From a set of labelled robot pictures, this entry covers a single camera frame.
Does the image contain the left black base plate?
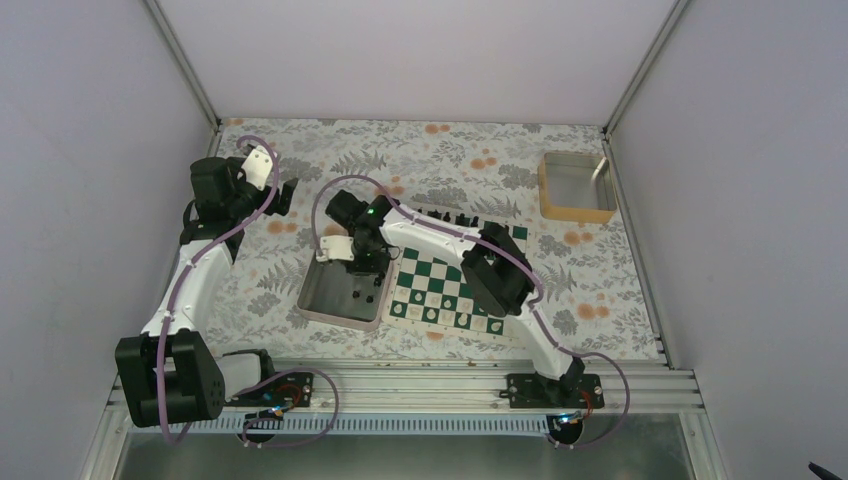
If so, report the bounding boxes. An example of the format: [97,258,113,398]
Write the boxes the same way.
[226,372,314,408]

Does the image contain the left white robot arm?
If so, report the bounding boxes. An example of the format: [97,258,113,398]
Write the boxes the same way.
[115,146,297,428]

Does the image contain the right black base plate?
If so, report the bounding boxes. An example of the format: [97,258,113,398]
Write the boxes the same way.
[499,373,605,409]

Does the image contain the green white chessboard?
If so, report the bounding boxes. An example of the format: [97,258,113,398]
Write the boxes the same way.
[380,205,517,345]

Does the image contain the yellow metal tray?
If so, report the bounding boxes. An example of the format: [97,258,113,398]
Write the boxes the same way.
[538,151,618,224]

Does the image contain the purple cable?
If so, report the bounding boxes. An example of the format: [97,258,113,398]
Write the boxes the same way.
[150,135,283,446]
[311,175,632,452]

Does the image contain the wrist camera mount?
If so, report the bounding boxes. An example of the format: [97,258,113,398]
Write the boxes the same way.
[315,235,355,263]
[241,146,274,190]

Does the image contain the pink metal tray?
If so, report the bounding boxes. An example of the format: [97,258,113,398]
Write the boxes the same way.
[295,259,393,332]

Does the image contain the floral tablecloth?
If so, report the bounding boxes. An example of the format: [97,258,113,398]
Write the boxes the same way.
[207,118,660,361]

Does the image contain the left aluminium corner post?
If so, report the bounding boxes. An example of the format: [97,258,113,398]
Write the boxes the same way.
[141,0,221,132]

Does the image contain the aluminium corner post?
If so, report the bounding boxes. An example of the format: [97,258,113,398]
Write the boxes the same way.
[603,0,691,135]
[141,0,221,132]

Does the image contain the aluminium rail frame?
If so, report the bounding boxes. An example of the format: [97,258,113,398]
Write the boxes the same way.
[82,359,726,479]

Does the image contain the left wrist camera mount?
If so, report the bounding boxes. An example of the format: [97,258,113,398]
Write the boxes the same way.
[241,146,274,190]

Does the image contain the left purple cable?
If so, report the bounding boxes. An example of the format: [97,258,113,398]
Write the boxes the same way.
[150,135,283,446]

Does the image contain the right aluminium corner post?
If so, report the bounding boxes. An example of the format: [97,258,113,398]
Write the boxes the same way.
[603,0,691,135]

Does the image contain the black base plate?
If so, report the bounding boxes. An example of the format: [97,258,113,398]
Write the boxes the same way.
[226,372,314,408]
[499,373,605,409]

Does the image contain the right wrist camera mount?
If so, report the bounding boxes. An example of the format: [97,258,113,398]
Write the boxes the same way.
[315,235,355,263]

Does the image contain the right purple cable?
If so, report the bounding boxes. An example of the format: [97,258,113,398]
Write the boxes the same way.
[311,175,632,452]

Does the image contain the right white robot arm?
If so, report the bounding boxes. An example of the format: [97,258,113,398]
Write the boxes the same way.
[316,190,585,407]

